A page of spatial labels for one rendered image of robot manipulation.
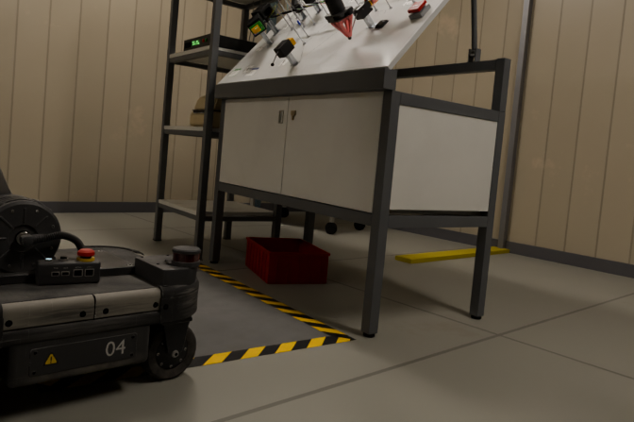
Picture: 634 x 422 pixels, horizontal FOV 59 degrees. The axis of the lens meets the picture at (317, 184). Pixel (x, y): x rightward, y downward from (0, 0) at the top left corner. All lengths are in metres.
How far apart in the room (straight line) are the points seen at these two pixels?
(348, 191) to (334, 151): 0.16
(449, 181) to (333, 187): 0.41
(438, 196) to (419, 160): 0.16
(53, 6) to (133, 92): 0.79
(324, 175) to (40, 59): 2.70
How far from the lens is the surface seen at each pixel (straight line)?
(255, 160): 2.44
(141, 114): 4.54
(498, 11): 4.52
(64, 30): 4.36
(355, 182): 1.89
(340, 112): 1.98
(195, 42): 3.07
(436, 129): 1.95
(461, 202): 2.09
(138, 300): 1.32
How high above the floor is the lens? 0.58
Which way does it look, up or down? 3 degrees down
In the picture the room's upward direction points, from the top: 5 degrees clockwise
